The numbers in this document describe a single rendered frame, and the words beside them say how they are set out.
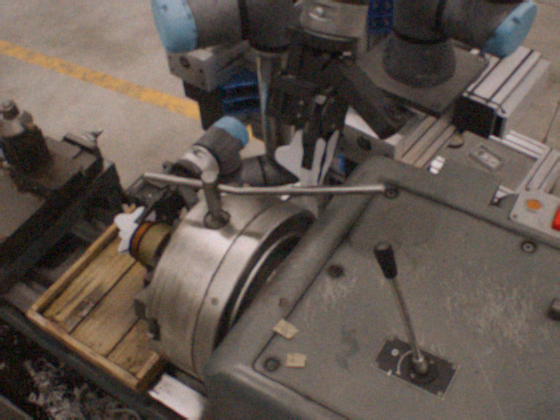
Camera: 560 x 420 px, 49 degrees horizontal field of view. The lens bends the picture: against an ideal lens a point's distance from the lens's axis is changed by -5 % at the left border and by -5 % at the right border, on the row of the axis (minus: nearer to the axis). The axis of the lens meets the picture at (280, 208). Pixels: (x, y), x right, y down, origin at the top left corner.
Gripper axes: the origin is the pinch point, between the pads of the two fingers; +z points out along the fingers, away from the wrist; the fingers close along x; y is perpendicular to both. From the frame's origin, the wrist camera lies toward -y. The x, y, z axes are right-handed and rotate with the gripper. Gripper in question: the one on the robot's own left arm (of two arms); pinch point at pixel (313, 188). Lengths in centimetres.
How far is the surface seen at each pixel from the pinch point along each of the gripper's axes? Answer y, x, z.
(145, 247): 28.0, -1.3, 22.2
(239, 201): 12.6, -3.4, 8.1
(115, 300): 41, -9, 44
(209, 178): 12.7, 5.2, 1.8
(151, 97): 172, -170, 68
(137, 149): 151, -140, 82
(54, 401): 55, -5, 79
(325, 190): -2.4, 1.8, -1.3
